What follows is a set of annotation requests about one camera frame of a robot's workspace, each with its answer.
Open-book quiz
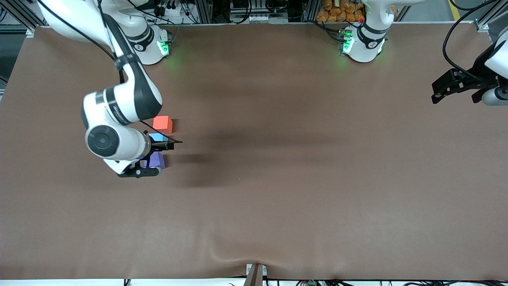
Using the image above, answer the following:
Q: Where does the purple foam block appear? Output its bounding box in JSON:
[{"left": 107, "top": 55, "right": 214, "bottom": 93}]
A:
[{"left": 140, "top": 152, "right": 165, "bottom": 169}]

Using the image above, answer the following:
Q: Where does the orange foam block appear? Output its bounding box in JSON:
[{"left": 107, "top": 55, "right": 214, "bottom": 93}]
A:
[{"left": 153, "top": 116, "right": 173, "bottom": 134}]

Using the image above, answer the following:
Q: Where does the brown table cloth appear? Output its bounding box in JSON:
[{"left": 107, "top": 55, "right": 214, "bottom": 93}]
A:
[{"left": 0, "top": 23, "right": 508, "bottom": 281}]

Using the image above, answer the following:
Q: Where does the pile of orange packets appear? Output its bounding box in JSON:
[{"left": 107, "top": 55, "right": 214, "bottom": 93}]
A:
[{"left": 316, "top": 0, "right": 366, "bottom": 23}]

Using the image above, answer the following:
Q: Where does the black plug cluster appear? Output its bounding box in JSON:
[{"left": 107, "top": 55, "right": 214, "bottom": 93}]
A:
[{"left": 153, "top": 0, "right": 180, "bottom": 16}]

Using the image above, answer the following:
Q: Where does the grey metal equipment rack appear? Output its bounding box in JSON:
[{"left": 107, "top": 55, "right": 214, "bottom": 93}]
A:
[{"left": 181, "top": 0, "right": 316, "bottom": 24}]

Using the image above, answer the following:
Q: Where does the white power strip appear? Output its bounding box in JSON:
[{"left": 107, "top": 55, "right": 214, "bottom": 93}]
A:
[{"left": 234, "top": 14, "right": 271, "bottom": 23}]

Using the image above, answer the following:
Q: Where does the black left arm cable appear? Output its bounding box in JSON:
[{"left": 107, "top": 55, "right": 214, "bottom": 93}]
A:
[{"left": 443, "top": 0, "right": 498, "bottom": 84}]

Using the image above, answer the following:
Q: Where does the aluminium frame profile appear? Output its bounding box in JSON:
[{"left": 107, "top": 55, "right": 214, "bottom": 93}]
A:
[
  {"left": 0, "top": 0, "right": 44, "bottom": 36},
  {"left": 473, "top": 0, "right": 508, "bottom": 33}
]

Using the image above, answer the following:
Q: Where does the brown post with white bracket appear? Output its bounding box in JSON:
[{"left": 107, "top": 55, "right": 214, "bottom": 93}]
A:
[{"left": 246, "top": 263, "right": 267, "bottom": 286}]

